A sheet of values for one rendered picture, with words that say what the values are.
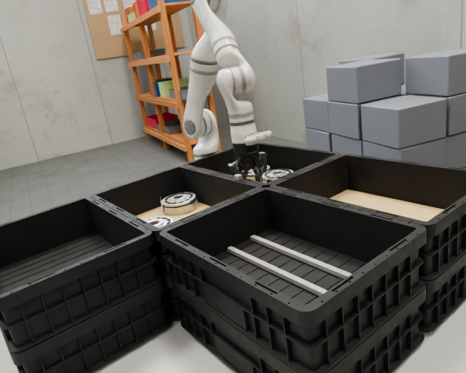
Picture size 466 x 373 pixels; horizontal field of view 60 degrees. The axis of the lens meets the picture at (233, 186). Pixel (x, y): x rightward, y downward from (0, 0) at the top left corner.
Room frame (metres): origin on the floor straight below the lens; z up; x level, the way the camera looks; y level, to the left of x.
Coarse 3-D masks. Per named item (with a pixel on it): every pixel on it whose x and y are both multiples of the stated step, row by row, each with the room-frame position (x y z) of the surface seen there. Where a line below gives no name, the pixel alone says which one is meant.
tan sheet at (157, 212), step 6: (198, 204) 1.13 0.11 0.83; (204, 204) 1.12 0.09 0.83; (150, 210) 1.14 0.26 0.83; (156, 210) 1.14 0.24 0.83; (162, 210) 1.13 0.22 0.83; (198, 210) 1.08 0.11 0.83; (138, 216) 1.11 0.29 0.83; (144, 216) 1.10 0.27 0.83; (150, 216) 1.10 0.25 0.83; (156, 216) 1.09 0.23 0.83; (168, 216) 1.07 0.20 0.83; (174, 216) 1.07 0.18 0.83; (180, 216) 1.06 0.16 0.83; (186, 216) 1.05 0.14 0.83
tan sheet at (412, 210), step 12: (348, 192) 1.04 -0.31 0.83; (360, 192) 1.03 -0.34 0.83; (360, 204) 0.95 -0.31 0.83; (372, 204) 0.94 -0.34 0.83; (384, 204) 0.93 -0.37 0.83; (396, 204) 0.91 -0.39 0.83; (408, 204) 0.90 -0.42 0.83; (420, 204) 0.89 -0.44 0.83; (408, 216) 0.84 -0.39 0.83; (420, 216) 0.83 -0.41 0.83; (432, 216) 0.82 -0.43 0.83
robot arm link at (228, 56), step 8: (224, 48) 1.17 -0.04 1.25; (232, 48) 1.17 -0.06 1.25; (216, 56) 1.19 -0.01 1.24; (224, 56) 1.16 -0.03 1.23; (232, 56) 1.16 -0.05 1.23; (240, 56) 1.16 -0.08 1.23; (224, 64) 1.18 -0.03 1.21; (232, 64) 1.18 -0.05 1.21; (240, 64) 1.15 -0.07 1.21; (248, 64) 1.14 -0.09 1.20; (232, 72) 1.12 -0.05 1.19; (240, 72) 1.12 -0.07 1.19; (248, 72) 1.12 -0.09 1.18; (240, 80) 1.11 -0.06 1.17; (248, 80) 1.12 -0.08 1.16; (240, 88) 1.12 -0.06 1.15; (248, 88) 1.13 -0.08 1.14
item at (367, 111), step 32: (352, 64) 2.67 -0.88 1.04; (384, 64) 2.55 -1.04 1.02; (416, 64) 2.50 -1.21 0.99; (448, 64) 2.28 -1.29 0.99; (320, 96) 3.09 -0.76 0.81; (352, 96) 2.54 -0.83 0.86; (384, 96) 2.55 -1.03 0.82; (416, 96) 2.46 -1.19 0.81; (448, 96) 2.30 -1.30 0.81; (320, 128) 2.93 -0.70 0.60; (352, 128) 2.55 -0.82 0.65; (384, 128) 2.27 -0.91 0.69; (416, 128) 2.20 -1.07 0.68; (448, 128) 2.27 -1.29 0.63; (416, 160) 2.20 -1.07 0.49; (448, 160) 2.28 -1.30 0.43
